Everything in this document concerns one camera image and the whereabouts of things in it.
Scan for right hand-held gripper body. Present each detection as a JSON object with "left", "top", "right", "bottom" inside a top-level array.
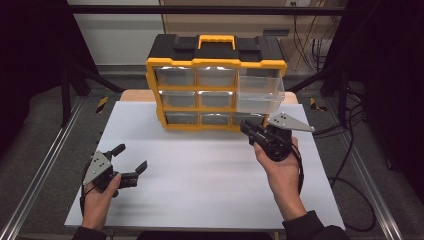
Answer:
[{"left": 248, "top": 112, "right": 315, "bottom": 163}]

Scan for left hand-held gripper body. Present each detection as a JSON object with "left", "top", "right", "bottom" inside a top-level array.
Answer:
[{"left": 82, "top": 150, "right": 138, "bottom": 198}]

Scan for yellow black organizer case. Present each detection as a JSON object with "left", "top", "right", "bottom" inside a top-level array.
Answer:
[{"left": 145, "top": 33, "right": 288, "bottom": 133}]

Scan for person's left hand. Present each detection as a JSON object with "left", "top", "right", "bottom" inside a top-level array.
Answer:
[{"left": 81, "top": 173, "right": 123, "bottom": 219}]

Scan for person's right hand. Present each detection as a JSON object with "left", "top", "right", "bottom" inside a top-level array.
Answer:
[{"left": 253, "top": 136, "right": 301, "bottom": 200}]

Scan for grid of clear drawers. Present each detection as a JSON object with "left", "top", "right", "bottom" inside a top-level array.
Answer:
[{"left": 153, "top": 65, "right": 268, "bottom": 127}]

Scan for black metal stand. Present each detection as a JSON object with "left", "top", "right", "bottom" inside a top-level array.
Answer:
[
  {"left": 285, "top": 63, "right": 352, "bottom": 128},
  {"left": 60, "top": 63, "right": 125, "bottom": 128}
]

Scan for white cabinet panel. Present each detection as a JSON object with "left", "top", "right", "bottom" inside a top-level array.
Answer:
[{"left": 67, "top": 0, "right": 166, "bottom": 66}]

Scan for black curtain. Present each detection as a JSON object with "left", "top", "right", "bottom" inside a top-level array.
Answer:
[
  {"left": 0, "top": 0, "right": 98, "bottom": 156},
  {"left": 323, "top": 0, "right": 424, "bottom": 194}
]

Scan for left hand-held gripper cable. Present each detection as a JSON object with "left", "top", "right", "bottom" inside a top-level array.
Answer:
[{"left": 79, "top": 163, "right": 98, "bottom": 216}]

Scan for hand-held gripper cable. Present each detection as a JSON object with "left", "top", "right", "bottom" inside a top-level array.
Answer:
[
  {"left": 79, "top": 163, "right": 98, "bottom": 216},
  {"left": 291, "top": 138, "right": 305, "bottom": 195}
]

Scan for right hand-held gripper cable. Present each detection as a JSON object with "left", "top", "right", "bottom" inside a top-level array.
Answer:
[{"left": 291, "top": 138, "right": 305, "bottom": 195}]

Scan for aluminium frame rail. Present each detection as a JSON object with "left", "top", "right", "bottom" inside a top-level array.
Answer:
[
  {"left": 326, "top": 98, "right": 404, "bottom": 240},
  {"left": 0, "top": 96, "right": 86, "bottom": 240}
]

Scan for bundle of black floor cables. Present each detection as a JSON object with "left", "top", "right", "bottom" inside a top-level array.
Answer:
[{"left": 312, "top": 87, "right": 368, "bottom": 188}]

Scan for hanging wall cables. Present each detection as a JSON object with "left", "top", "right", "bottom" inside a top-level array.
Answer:
[{"left": 291, "top": 2, "right": 336, "bottom": 72}]

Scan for black floor cable loop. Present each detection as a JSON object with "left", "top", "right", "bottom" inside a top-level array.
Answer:
[{"left": 328, "top": 177, "right": 377, "bottom": 233}]

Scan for black overhead frame beam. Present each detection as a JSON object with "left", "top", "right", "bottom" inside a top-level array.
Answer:
[{"left": 68, "top": 4, "right": 348, "bottom": 16}]

